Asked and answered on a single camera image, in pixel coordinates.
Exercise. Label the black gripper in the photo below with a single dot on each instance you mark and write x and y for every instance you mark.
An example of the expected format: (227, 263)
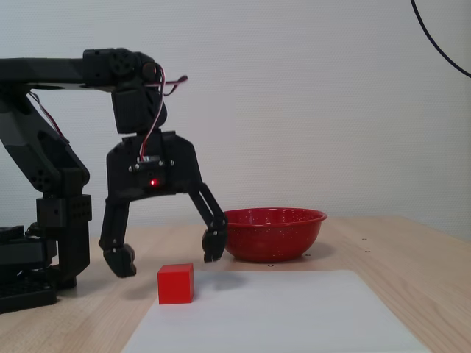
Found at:
(154, 176)

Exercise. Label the red cube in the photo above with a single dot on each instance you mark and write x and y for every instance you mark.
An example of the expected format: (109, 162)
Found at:
(176, 285)

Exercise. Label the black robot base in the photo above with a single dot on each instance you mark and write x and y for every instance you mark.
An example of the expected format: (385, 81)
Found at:
(25, 294)

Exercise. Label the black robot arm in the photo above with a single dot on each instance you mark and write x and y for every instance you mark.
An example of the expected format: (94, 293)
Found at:
(55, 70)

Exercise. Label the red speckled bowl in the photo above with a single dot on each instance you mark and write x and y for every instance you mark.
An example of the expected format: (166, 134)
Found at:
(276, 239)

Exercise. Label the white paper sheet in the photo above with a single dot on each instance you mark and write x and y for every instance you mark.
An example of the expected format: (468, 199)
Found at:
(276, 316)

